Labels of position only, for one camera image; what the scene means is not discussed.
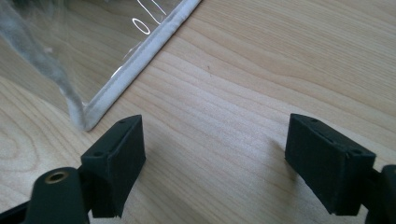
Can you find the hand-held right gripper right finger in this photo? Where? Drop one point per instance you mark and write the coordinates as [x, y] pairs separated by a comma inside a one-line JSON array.
[[330, 165]]

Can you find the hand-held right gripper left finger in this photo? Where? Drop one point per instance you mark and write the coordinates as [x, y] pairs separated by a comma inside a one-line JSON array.
[[115, 161]]

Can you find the clear plastic bag white trim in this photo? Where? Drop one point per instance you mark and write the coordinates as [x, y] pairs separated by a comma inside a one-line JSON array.
[[102, 40]]

